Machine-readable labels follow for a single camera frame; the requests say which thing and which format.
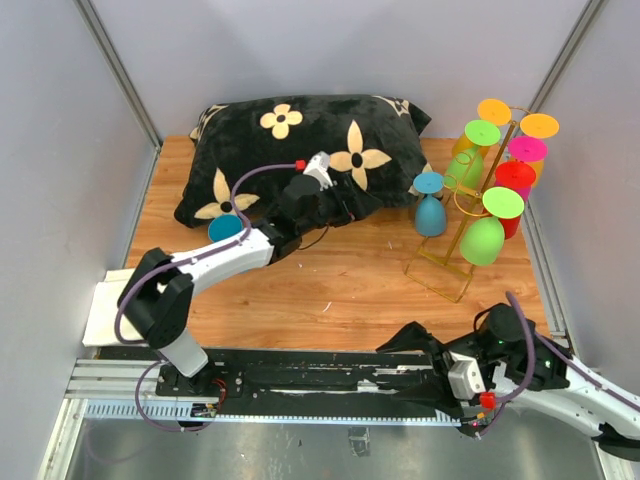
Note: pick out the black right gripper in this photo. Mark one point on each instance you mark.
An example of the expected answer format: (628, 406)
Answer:
(414, 337)

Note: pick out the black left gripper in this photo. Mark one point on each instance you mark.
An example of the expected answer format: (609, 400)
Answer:
(360, 203)

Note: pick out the blue wine glass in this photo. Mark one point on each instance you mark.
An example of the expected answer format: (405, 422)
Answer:
(430, 216)
(224, 227)

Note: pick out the blue wine glass front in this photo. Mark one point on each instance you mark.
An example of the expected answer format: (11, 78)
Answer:
(224, 227)

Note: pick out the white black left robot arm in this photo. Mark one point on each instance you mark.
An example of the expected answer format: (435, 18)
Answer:
(157, 298)

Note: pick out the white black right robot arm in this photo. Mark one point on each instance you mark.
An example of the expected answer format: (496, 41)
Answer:
(540, 374)

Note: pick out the green wine glass left row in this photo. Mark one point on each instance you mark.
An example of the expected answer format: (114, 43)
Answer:
(468, 153)

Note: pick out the green wine glass front right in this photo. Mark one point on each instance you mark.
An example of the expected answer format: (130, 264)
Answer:
(484, 240)

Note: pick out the red wine glass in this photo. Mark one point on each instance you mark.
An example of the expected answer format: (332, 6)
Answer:
(519, 177)

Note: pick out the orange wine glass back left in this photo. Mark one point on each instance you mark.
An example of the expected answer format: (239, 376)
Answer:
(492, 112)

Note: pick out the orange wine glass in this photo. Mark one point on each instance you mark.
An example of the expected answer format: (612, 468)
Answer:
(541, 126)
(492, 112)

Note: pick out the pink wine glass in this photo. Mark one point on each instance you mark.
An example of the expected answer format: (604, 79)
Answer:
(527, 149)

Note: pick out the orange wine glass back right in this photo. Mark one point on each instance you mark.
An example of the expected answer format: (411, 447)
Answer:
(541, 126)

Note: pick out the black floral plush pillow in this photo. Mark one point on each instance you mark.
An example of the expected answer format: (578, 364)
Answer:
(243, 150)

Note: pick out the white folded cloth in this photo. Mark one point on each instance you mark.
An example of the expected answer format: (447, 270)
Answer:
(99, 329)

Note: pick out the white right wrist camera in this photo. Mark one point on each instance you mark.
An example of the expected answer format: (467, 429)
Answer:
(465, 378)

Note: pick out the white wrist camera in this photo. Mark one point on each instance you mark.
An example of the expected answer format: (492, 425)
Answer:
(465, 378)
(317, 167)

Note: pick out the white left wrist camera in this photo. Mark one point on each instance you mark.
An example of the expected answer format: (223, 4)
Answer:
(317, 167)

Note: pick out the gold wire glass rack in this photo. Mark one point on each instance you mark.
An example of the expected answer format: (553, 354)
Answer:
(437, 263)

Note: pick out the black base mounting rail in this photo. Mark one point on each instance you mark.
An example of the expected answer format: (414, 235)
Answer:
(308, 384)

